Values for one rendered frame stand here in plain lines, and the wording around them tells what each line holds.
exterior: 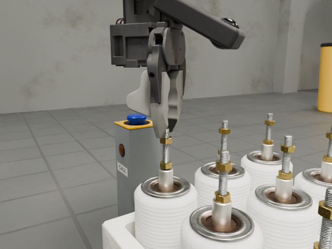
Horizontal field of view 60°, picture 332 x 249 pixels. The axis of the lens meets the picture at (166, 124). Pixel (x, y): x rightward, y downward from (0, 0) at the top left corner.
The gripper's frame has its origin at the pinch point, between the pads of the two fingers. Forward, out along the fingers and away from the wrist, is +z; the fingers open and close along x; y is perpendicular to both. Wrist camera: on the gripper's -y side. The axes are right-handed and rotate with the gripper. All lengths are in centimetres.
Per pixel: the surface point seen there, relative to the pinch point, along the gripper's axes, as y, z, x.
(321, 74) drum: -34, 3, -247
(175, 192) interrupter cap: -1.7, 9.2, 1.6
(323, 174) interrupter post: -21.2, 8.6, -13.0
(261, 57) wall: 31, -14, -370
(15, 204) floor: 61, 35, -18
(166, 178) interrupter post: 0.1, 7.7, 0.9
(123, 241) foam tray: 4.9, 16.6, 5.4
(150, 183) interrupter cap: 3.0, 9.2, 0.2
